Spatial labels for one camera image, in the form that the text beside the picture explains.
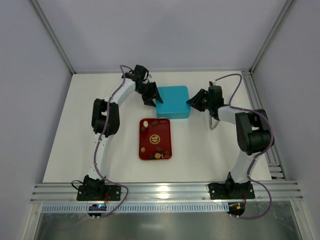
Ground brown square chocolate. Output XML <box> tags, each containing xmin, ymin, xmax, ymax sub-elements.
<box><xmin>151</xmin><ymin>120</ymin><xmax>158</xmax><ymax>126</ymax></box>

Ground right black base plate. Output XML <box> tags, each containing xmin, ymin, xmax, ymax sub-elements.
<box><xmin>208</xmin><ymin>181</ymin><xmax>256</xmax><ymax>200</ymax></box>

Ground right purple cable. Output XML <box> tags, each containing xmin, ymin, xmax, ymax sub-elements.
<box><xmin>211</xmin><ymin>74</ymin><xmax>273</xmax><ymax>220</ymax></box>

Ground metal tongs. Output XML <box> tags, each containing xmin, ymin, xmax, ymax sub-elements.
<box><xmin>209</xmin><ymin>115</ymin><xmax>219</xmax><ymax>131</ymax></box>

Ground golden scalloped round chocolate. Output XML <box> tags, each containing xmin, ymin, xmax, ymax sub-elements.
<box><xmin>154</xmin><ymin>153</ymin><xmax>161</xmax><ymax>159</ymax></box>

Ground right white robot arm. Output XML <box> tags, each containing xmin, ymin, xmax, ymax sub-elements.
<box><xmin>186</xmin><ymin>85</ymin><xmax>274</xmax><ymax>200</ymax></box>

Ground aluminium front rail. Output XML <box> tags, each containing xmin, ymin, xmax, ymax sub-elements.
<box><xmin>30</xmin><ymin>180</ymin><xmax>304</xmax><ymax>204</ymax></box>

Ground right side aluminium rail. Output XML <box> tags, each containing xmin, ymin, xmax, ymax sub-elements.
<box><xmin>241</xmin><ymin>69</ymin><xmax>287</xmax><ymax>181</ymax></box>

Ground teal tin lid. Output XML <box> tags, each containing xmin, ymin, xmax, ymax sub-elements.
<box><xmin>156</xmin><ymin>85</ymin><xmax>191</xmax><ymax>120</ymax></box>

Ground aluminium rail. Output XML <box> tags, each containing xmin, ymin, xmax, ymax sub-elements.
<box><xmin>241</xmin><ymin>69</ymin><xmax>287</xmax><ymax>181</ymax></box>
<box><xmin>30</xmin><ymin>180</ymin><xmax>304</xmax><ymax>204</ymax></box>

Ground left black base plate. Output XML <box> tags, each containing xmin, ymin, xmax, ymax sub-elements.
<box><xmin>76</xmin><ymin>185</ymin><xmax>121</xmax><ymax>201</ymax></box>

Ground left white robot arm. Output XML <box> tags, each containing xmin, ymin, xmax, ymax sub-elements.
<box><xmin>77</xmin><ymin>64</ymin><xmax>163</xmax><ymax>201</ymax></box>

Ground white slotted cable duct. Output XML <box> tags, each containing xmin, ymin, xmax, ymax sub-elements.
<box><xmin>41</xmin><ymin>201</ymin><xmax>229</xmax><ymax>214</ymax></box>

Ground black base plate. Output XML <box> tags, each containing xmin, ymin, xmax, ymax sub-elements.
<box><xmin>208</xmin><ymin>181</ymin><xmax>256</xmax><ymax>200</ymax></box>
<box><xmin>76</xmin><ymin>185</ymin><xmax>121</xmax><ymax>201</ymax></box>

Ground red rectangular tray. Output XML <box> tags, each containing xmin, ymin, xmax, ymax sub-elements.
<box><xmin>138</xmin><ymin>118</ymin><xmax>173</xmax><ymax>161</ymax></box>

